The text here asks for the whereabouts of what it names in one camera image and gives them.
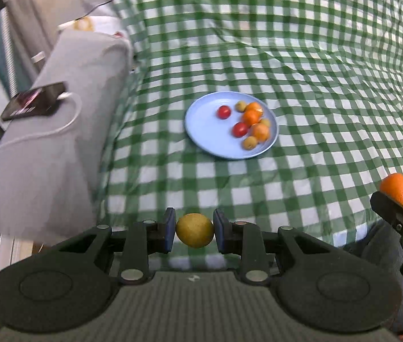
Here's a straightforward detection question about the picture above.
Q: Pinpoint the red tomato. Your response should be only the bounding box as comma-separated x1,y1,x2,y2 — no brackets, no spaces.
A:
217,105,232,120
232,122,249,138

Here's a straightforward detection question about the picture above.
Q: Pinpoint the grey sofa armrest cover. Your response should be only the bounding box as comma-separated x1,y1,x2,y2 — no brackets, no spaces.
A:
0,30,133,245

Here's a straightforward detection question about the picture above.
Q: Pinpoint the black smartphone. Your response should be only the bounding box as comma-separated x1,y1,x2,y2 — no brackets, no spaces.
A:
1,82,67,121

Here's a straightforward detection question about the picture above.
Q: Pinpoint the light blue plate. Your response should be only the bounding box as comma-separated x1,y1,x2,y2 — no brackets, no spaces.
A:
184,91,279,160

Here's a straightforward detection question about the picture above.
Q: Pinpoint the grey curtain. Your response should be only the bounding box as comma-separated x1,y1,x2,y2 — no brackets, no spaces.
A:
3,0,53,81

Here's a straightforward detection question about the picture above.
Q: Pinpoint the floral white pillow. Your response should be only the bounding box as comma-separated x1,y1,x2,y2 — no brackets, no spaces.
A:
58,0,129,40

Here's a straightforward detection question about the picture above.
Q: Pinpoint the orange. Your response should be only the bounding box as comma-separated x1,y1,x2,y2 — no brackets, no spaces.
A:
245,102,263,117
251,123,270,143

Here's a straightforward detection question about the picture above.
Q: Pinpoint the green checkered tablecloth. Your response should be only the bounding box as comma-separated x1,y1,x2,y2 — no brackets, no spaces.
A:
99,0,403,246

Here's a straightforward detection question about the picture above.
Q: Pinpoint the yellow-green small fruit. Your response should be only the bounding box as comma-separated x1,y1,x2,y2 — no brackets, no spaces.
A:
235,100,247,113

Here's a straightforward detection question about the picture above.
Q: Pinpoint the white charging cable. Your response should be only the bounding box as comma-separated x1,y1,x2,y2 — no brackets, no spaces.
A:
0,92,84,158

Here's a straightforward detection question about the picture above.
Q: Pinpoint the orange tangerine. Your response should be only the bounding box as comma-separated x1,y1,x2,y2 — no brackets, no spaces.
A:
379,173,403,206
242,110,262,127

